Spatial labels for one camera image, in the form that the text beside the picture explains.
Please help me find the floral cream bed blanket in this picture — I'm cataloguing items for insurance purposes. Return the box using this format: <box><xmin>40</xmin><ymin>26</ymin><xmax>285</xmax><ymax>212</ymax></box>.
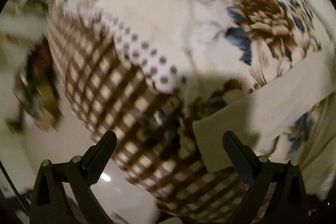
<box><xmin>47</xmin><ymin>0</ymin><xmax>335</xmax><ymax>223</ymax></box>

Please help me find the cream white small garment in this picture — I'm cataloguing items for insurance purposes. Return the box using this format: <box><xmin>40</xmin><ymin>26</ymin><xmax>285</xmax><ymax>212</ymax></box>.
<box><xmin>193</xmin><ymin>52</ymin><xmax>335</xmax><ymax>173</ymax></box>

